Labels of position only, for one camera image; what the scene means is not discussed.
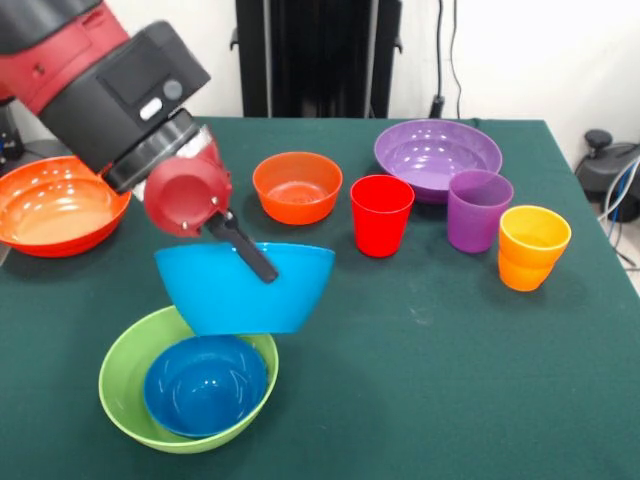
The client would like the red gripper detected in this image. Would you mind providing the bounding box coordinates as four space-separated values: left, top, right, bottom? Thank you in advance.
143 142 280 285

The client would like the large light blue bowl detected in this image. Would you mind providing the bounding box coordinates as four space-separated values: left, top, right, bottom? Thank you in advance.
153 242 336 336

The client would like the small orange bowl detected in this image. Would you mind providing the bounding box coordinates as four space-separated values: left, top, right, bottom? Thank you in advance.
252 151 344 226

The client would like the small dark blue bowl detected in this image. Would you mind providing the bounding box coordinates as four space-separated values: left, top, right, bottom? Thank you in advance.
143 334 269 440

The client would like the green bowl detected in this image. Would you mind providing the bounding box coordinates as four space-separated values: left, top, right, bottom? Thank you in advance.
98 305 280 455

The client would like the large orange bowl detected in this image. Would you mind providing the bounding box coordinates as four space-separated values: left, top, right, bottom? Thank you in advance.
0 155 133 259

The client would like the red cup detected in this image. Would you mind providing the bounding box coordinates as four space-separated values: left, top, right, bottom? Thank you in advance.
349 174 416 259

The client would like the dark green table cloth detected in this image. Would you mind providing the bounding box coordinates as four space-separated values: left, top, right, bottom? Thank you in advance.
0 115 640 480

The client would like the purple bowl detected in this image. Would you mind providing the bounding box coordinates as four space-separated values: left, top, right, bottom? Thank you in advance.
373 118 503 205

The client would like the grey office chair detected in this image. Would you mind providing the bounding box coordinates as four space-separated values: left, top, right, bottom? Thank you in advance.
19 138 71 161

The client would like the purple cup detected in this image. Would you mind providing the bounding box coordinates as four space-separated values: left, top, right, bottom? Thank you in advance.
446 169 516 255

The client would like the black equipment stand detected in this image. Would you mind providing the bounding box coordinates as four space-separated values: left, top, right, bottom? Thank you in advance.
0 97 22 166

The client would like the orange cup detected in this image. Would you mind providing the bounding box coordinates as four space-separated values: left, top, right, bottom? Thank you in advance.
497 204 573 293

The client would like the black chair base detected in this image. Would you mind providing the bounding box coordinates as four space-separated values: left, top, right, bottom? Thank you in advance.
574 128 640 224

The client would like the black cable with plug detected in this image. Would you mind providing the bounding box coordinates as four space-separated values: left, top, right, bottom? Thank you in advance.
429 0 447 119

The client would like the thin black cable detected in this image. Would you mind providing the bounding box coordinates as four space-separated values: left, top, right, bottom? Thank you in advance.
449 0 481 126

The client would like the bundle of floor cables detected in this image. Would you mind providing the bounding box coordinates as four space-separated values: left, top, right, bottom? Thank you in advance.
597 159 640 274

